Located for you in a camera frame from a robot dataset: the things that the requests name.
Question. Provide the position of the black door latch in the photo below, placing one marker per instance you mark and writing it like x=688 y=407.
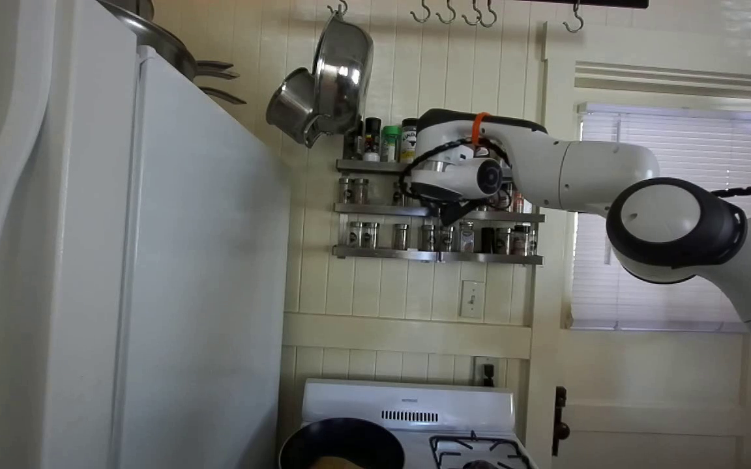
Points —
x=559 y=425

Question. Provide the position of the black stove grate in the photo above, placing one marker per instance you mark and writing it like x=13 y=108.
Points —
x=444 y=442

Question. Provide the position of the black hook rail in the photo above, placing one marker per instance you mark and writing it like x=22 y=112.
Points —
x=591 y=4

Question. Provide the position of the white wall outlet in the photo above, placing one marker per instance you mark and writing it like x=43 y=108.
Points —
x=475 y=371

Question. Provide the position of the white gas stove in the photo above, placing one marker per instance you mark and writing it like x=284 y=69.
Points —
x=409 y=400

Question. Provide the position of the white switch plate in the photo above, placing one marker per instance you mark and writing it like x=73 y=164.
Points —
x=469 y=301

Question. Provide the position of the green lid spice jar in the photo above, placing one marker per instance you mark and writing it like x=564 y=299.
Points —
x=392 y=147

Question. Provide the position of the black frying pan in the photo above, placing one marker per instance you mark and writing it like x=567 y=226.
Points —
x=305 y=447

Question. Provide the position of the white refrigerator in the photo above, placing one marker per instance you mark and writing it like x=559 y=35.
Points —
x=176 y=261

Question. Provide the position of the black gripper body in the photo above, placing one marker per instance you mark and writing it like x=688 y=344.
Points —
x=457 y=210

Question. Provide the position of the large hanging steel bowl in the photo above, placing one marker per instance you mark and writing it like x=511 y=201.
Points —
x=339 y=73

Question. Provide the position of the metal hanging hook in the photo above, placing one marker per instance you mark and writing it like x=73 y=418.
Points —
x=339 y=11
x=572 y=30
x=469 y=21
x=418 y=20
x=444 y=20
x=487 y=25

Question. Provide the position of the glass spice jar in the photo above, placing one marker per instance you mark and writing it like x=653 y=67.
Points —
x=397 y=193
x=522 y=237
x=426 y=237
x=447 y=240
x=355 y=235
x=492 y=237
x=355 y=193
x=370 y=235
x=468 y=240
x=400 y=235

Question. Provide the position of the metal wall spice rack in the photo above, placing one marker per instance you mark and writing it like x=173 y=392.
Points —
x=435 y=258

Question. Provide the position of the small hanging steel pot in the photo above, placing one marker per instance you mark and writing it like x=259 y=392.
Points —
x=293 y=108

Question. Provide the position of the dark spice bottle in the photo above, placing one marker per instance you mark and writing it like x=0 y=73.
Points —
x=372 y=144

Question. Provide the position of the tan food piece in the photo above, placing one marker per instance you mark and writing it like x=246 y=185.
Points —
x=339 y=461

